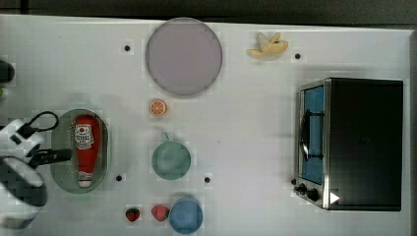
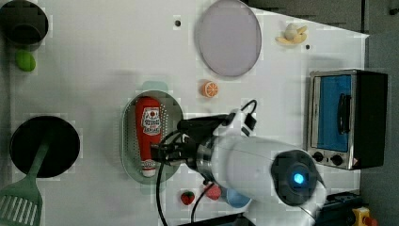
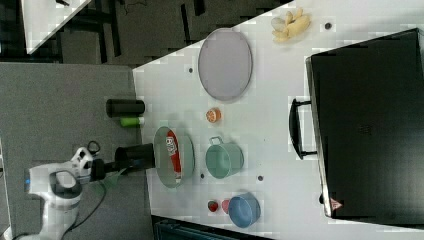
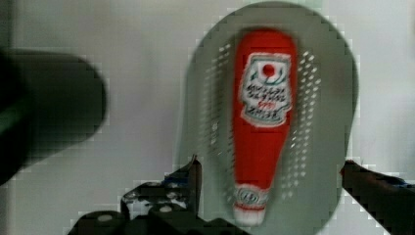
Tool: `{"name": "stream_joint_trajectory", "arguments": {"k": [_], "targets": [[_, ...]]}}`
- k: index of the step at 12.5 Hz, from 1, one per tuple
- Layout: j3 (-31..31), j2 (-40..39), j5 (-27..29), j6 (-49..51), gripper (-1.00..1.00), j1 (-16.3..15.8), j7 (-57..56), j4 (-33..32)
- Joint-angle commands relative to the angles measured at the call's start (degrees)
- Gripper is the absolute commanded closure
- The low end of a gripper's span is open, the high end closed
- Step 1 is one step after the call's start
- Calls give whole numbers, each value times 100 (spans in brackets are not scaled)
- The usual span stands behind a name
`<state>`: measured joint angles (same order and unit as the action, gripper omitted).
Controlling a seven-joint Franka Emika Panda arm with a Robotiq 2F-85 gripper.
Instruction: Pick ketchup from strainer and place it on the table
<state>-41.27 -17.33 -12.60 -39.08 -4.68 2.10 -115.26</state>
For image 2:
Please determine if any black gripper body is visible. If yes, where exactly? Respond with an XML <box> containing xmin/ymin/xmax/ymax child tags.
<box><xmin>150</xmin><ymin>114</ymin><xmax>228</xmax><ymax>170</ymax></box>

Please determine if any red plush ketchup bottle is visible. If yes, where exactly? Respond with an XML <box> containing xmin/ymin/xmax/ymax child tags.
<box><xmin>135</xmin><ymin>96</ymin><xmax>162</xmax><ymax>177</ymax></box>

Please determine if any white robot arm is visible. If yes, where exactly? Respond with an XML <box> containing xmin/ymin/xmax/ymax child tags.
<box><xmin>151</xmin><ymin>113</ymin><xmax>327</xmax><ymax>226</ymax></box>

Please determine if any green colander strainer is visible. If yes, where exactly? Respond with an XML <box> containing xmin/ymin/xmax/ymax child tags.
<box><xmin>120</xmin><ymin>81</ymin><xmax>184</xmax><ymax>195</ymax></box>

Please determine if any red strawberry toy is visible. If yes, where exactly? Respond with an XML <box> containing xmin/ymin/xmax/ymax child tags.
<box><xmin>181</xmin><ymin>191</ymin><xmax>195</xmax><ymax>205</ymax></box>

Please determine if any pink strawberry toy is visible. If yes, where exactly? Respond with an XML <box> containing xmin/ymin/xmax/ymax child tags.
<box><xmin>204</xmin><ymin>185</ymin><xmax>221</xmax><ymax>201</ymax></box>

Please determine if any orange slice toy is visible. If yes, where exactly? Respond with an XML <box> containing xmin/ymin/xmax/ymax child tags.
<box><xmin>200</xmin><ymin>81</ymin><xmax>219</xmax><ymax>98</ymax></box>

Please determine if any blue bowl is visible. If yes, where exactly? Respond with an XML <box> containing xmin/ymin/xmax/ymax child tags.
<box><xmin>225</xmin><ymin>188</ymin><xmax>250</xmax><ymax>208</ymax></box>

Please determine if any round lavender plate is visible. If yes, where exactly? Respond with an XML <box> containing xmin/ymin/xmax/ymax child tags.
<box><xmin>197</xmin><ymin>0</ymin><xmax>262</xmax><ymax>76</ymax></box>

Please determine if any black round pan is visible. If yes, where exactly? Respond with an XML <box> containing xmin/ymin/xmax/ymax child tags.
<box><xmin>9</xmin><ymin>116</ymin><xmax>80</xmax><ymax>178</ymax></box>

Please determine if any yellow banana toy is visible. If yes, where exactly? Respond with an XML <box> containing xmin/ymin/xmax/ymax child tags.
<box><xmin>276</xmin><ymin>24</ymin><xmax>308</xmax><ymax>45</ymax></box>

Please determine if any silver toaster oven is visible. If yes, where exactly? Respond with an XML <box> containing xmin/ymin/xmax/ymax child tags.
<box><xmin>307</xmin><ymin>70</ymin><xmax>388</xmax><ymax>170</ymax></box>

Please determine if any dark blue crate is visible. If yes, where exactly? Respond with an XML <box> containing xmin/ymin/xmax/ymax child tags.
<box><xmin>314</xmin><ymin>192</ymin><xmax>363</xmax><ymax>226</ymax></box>

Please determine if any green slotted spatula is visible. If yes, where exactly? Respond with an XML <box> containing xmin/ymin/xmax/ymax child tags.
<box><xmin>0</xmin><ymin>141</ymin><xmax>50</xmax><ymax>226</ymax></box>

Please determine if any green lime toy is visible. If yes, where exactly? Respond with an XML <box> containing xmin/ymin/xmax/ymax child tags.
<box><xmin>15</xmin><ymin>50</ymin><xmax>36</xmax><ymax>72</ymax></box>

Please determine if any yellow red toy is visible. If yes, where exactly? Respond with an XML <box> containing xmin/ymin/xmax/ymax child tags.
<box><xmin>352</xmin><ymin>207</ymin><xmax>378</xmax><ymax>226</ymax></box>

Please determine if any dark cylindrical cup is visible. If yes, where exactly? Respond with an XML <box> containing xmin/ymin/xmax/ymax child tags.
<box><xmin>0</xmin><ymin>0</ymin><xmax>49</xmax><ymax>51</ymax></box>

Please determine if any black cable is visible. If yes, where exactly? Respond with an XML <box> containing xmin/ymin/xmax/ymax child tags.
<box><xmin>154</xmin><ymin>130</ymin><xmax>186</xmax><ymax>226</ymax></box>

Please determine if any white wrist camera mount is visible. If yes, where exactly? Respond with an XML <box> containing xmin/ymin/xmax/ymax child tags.
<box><xmin>213</xmin><ymin>100</ymin><xmax>257</xmax><ymax>137</ymax></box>

